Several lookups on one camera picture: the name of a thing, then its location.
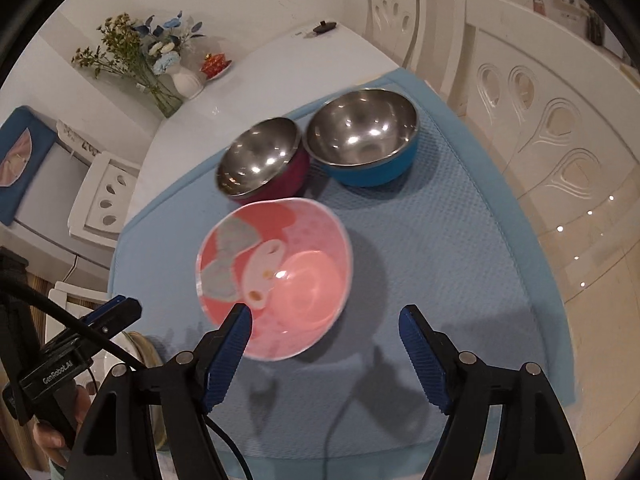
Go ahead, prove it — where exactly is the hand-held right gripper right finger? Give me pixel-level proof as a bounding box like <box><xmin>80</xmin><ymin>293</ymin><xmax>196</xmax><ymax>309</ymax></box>
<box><xmin>398</xmin><ymin>304</ymin><xmax>586</xmax><ymax>480</ymax></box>

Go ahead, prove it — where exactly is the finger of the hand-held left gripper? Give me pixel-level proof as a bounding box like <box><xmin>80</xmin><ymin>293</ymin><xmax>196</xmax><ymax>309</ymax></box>
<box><xmin>80</xmin><ymin>297</ymin><xmax>143</xmax><ymax>341</ymax></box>

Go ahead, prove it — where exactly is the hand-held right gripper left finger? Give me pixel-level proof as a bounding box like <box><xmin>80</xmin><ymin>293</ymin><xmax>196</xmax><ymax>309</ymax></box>
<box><xmin>65</xmin><ymin>304</ymin><xmax>252</xmax><ymax>480</ymax></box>

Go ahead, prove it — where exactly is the pink cartoon bowl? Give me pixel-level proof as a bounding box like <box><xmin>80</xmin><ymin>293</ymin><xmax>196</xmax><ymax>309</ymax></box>
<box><xmin>196</xmin><ymin>197</ymin><xmax>353</xmax><ymax>361</ymax></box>

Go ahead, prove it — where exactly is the red steel bowl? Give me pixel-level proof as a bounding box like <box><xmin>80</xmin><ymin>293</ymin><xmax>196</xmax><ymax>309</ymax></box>
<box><xmin>215</xmin><ymin>117</ymin><xmax>311</xmax><ymax>203</ymax></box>

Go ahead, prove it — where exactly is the blue steel bowl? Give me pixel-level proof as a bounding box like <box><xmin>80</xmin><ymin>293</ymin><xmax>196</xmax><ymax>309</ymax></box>
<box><xmin>304</xmin><ymin>89</ymin><xmax>420</xmax><ymax>188</ymax></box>

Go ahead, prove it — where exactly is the person's left hand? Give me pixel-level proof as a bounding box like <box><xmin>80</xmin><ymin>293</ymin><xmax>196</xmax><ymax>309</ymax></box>
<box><xmin>35</xmin><ymin>385</ymin><xmax>93</xmax><ymax>467</ymax></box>

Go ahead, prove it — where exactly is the light blue textured mat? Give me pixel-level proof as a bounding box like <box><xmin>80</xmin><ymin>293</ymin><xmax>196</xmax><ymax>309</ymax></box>
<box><xmin>107</xmin><ymin>67</ymin><xmax>583</xmax><ymax>480</ymax></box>

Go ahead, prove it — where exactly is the white refrigerator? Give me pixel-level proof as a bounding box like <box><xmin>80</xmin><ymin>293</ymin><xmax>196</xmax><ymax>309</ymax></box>
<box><xmin>0</xmin><ymin>135</ymin><xmax>121</xmax><ymax>281</ymax></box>

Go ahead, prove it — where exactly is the white carved shelf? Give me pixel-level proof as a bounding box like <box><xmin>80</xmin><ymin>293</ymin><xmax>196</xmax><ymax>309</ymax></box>
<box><xmin>57</xmin><ymin>120</ymin><xmax>106</xmax><ymax>161</ymax></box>

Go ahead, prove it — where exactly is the blue refrigerator cover cloth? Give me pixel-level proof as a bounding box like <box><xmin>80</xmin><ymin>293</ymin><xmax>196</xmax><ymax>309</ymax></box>
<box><xmin>0</xmin><ymin>105</ymin><xmax>58</xmax><ymax>228</ymax></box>

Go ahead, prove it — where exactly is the glass vase with dried flowers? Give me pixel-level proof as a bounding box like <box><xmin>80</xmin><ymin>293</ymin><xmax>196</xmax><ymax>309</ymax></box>
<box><xmin>75</xmin><ymin>14</ymin><xmax>183</xmax><ymax>118</ymax></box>

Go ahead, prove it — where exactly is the white vase with blue flowers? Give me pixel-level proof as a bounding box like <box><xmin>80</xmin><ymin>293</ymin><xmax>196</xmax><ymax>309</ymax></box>
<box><xmin>135</xmin><ymin>10</ymin><xmax>206</xmax><ymax>100</ymax></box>

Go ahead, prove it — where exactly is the red lidded teacup with saucer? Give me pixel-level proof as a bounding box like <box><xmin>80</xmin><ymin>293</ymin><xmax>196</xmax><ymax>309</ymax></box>
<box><xmin>200</xmin><ymin>51</ymin><xmax>233</xmax><ymax>81</ymax></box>

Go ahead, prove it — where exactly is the black cable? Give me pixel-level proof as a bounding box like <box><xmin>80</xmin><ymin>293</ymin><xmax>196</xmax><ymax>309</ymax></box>
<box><xmin>0</xmin><ymin>277</ymin><xmax>256</xmax><ymax>480</ymax></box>

